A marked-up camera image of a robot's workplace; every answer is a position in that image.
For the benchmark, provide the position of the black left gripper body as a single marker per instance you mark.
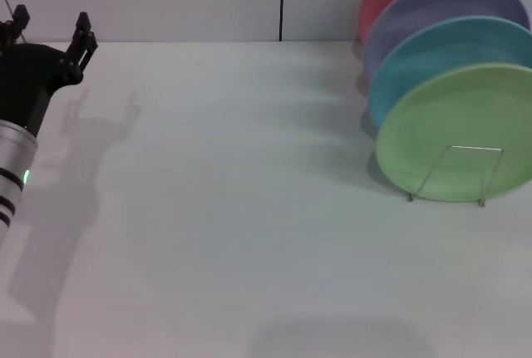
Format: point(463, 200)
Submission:
point(29, 79)

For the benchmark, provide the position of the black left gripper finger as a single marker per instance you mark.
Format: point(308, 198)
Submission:
point(21, 17)
point(83, 46)

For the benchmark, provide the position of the green plate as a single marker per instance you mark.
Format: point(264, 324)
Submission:
point(449, 125)

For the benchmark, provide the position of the teal plate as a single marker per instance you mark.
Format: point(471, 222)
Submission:
point(415, 63)

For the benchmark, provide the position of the purple plate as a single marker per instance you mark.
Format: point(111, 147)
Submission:
point(424, 9)

